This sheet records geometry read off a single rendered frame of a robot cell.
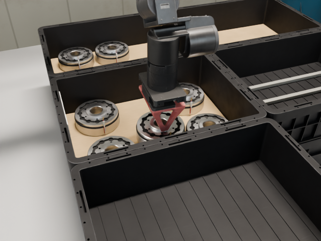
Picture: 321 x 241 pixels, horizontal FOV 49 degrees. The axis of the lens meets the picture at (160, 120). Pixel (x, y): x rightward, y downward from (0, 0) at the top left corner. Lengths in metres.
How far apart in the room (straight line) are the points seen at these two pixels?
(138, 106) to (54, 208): 0.32
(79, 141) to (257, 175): 0.39
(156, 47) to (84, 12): 2.14
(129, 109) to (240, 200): 0.36
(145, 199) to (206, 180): 0.13
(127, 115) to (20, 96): 0.48
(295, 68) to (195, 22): 0.54
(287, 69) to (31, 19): 1.98
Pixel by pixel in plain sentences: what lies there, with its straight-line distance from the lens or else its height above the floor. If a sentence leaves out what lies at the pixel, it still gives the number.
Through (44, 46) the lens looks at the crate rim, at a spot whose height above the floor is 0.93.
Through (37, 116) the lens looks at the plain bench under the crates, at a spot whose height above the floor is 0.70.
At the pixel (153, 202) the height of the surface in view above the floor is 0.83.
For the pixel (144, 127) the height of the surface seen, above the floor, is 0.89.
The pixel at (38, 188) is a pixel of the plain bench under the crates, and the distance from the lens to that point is 0.92.
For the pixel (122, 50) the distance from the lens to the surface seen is 1.10.
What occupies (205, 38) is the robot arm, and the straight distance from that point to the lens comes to 0.65.
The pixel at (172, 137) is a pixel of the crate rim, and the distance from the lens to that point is 0.65.
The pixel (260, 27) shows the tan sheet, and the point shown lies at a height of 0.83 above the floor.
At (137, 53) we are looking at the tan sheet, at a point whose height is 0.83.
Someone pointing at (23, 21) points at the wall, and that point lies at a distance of 2.71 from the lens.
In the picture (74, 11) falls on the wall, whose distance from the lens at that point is 2.73.
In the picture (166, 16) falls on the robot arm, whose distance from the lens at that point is 0.61.
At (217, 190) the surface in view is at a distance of 0.70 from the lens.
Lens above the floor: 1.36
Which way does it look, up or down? 39 degrees down
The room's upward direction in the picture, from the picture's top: straight up
